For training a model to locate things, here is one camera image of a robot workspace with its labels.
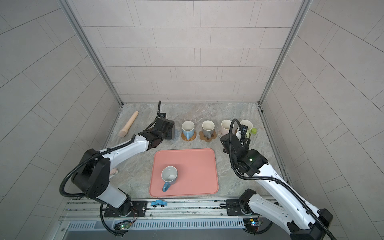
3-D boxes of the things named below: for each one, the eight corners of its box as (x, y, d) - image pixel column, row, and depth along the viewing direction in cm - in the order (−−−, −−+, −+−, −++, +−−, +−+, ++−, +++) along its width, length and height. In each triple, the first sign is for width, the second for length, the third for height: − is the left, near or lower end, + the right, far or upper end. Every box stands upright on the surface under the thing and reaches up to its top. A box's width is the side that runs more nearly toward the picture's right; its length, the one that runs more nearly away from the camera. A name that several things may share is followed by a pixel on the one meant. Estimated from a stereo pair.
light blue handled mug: (182, 143, 96) (180, 135, 88) (183, 129, 103) (182, 120, 95) (194, 144, 96) (193, 135, 88) (194, 129, 103) (194, 120, 95)
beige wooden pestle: (120, 136, 99) (117, 133, 96) (135, 113, 112) (133, 110, 109) (125, 137, 98) (123, 135, 96) (140, 113, 112) (138, 110, 109)
